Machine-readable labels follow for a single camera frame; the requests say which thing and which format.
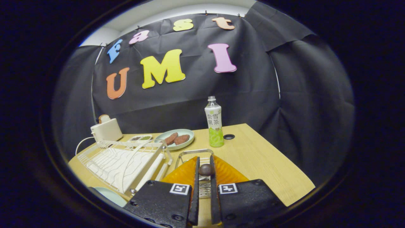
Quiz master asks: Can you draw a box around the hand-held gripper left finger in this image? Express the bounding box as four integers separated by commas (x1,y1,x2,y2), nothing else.
123,156,200,228

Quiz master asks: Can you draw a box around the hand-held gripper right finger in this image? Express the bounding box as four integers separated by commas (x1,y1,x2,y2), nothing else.
210,155,287,227

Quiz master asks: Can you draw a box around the small wire basket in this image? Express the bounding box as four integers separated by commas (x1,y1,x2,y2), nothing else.
175,149,214,199

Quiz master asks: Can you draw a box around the brown wooden spoon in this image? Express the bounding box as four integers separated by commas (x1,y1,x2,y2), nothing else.
198,163,215,177

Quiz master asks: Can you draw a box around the white wire dish rack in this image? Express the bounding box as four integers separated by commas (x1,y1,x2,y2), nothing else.
77,139,173,197

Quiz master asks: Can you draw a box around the pale green plate with meat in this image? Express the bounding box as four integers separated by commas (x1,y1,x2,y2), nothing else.
154,129,195,151

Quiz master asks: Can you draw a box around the green tea bottle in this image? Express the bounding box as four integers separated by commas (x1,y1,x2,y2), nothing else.
204,96,224,148

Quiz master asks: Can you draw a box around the white divided grain tray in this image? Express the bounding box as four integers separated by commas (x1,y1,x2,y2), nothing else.
128,134,153,143

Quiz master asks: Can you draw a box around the white toaster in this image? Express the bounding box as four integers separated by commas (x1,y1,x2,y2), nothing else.
90,118,123,142

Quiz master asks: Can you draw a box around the white toaster cable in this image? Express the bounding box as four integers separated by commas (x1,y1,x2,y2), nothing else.
75,136,95,155

